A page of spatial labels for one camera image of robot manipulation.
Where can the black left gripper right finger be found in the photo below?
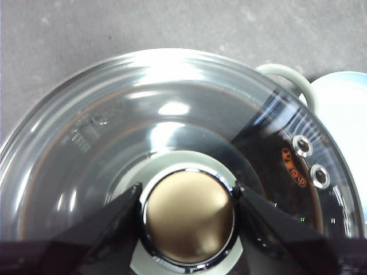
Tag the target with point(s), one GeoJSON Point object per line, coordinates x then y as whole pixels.
{"type": "Point", "coordinates": [286, 246]}

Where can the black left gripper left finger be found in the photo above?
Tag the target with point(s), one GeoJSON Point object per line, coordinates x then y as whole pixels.
{"type": "Point", "coordinates": [71, 249]}

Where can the glass lid with grey knob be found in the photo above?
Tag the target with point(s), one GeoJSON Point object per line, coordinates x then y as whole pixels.
{"type": "Point", "coordinates": [189, 217]}

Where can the blue round plate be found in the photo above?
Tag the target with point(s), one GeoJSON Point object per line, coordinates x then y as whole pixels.
{"type": "Point", "coordinates": [341, 120]}

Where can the grey-green electric steamer pot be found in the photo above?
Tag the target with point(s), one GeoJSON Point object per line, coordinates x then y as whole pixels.
{"type": "Point", "coordinates": [308, 87]}

